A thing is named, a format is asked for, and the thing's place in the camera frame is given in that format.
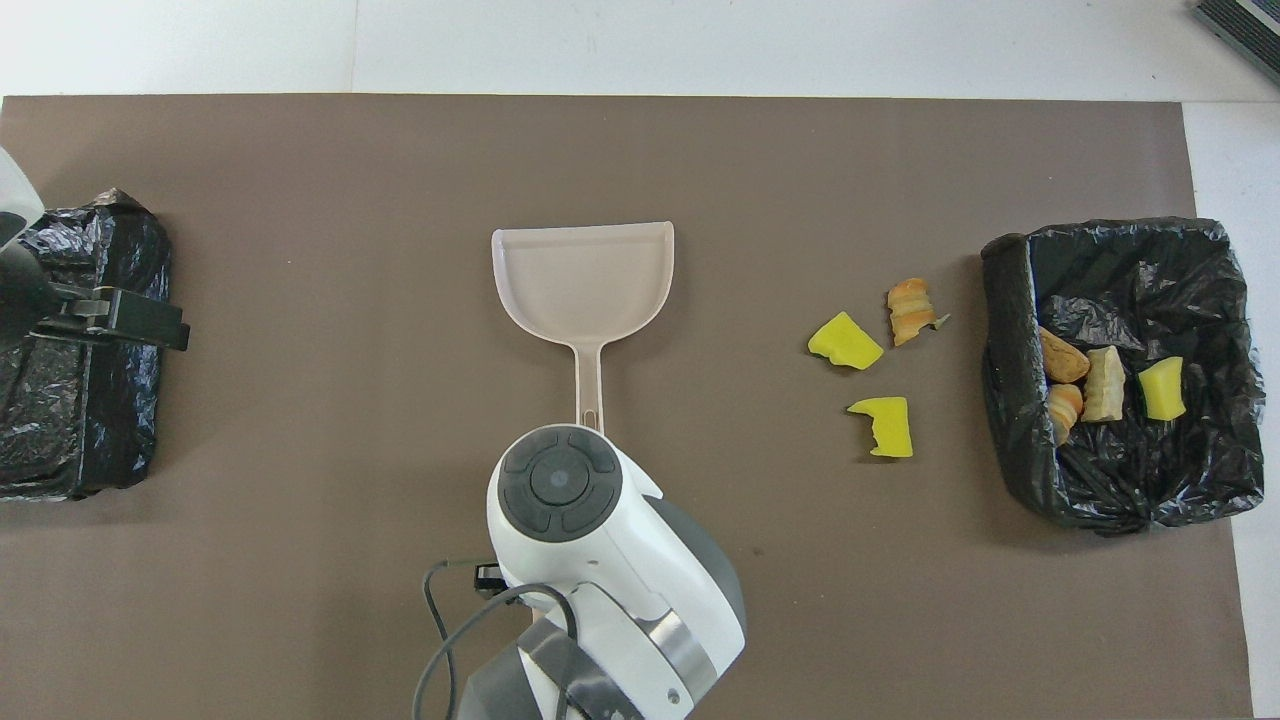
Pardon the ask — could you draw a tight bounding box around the dark ribbed device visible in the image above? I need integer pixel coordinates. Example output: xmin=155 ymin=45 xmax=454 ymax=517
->
xmin=1190 ymin=0 xmax=1280 ymax=86

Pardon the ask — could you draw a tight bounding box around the yellow sponge wedge piece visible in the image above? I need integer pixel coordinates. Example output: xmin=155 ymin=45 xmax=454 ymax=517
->
xmin=807 ymin=311 xmax=886 ymax=372

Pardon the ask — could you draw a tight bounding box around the notched yellow sponge piece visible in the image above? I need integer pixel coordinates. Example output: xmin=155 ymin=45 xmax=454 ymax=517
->
xmin=846 ymin=396 xmax=915 ymax=460

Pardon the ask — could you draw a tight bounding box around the black bag lined bin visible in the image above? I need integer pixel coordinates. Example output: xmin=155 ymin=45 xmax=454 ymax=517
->
xmin=980 ymin=216 xmax=1267 ymax=538
xmin=0 ymin=188 xmax=173 ymax=503

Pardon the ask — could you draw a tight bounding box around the striped croissant piece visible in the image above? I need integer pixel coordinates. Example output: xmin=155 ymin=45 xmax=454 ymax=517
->
xmin=1045 ymin=383 xmax=1085 ymax=446
xmin=1085 ymin=345 xmax=1128 ymax=423
xmin=886 ymin=277 xmax=951 ymax=348

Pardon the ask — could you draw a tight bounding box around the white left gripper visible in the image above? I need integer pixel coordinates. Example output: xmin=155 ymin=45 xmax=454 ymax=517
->
xmin=0 ymin=148 xmax=192 ymax=352

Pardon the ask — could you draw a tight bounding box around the brown round bread roll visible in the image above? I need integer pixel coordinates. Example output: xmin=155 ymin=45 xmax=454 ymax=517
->
xmin=1040 ymin=327 xmax=1091 ymax=385

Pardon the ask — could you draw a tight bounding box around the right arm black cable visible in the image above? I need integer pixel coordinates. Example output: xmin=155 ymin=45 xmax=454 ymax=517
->
xmin=412 ymin=558 xmax=581 ymax=720

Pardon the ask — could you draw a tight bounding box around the small yellow sponge piece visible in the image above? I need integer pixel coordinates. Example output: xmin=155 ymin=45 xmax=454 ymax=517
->
xmin=1138 ymin=356 xmax=1187 ymax=422

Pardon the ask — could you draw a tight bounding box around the brown table mat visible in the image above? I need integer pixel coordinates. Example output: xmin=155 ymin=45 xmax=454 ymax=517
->
xmin=0 ymin=94 xmax=1257 ymax=720

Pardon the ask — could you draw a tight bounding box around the beige plastic dustpan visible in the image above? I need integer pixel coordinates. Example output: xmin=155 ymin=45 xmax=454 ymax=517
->
xmin=490 ymin=221 xmax=676 ymax=436

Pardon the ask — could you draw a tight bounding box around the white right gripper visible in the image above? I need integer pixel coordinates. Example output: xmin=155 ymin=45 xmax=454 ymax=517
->
xmin=470 ymin=540 xmax=561 ymax=601

